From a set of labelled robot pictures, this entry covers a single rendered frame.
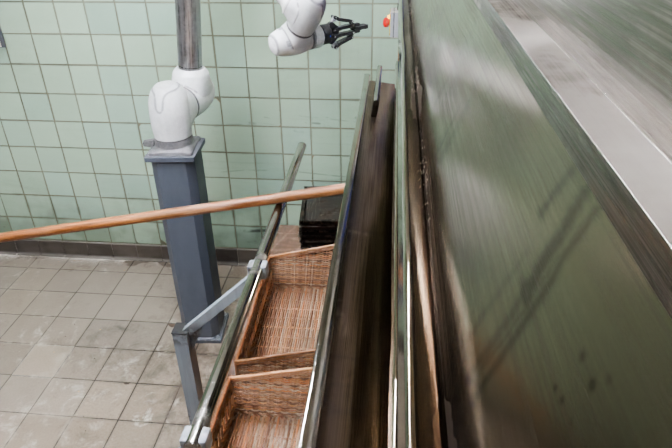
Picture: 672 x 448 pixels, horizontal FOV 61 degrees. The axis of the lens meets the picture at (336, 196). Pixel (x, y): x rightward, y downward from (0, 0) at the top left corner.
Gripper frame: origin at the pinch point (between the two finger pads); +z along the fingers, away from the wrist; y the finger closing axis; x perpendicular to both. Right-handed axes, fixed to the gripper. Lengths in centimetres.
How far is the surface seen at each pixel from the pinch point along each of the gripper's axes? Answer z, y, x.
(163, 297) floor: -72, 146, -78
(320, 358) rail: -120, 3, 128
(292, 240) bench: -35, 88, -4
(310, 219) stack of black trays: -43, 62, 21
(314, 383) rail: -123, 3, 131
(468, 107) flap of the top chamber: -116, -35, 145
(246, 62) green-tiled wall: -13, 26, -68
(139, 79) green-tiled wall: -52, 35, -108
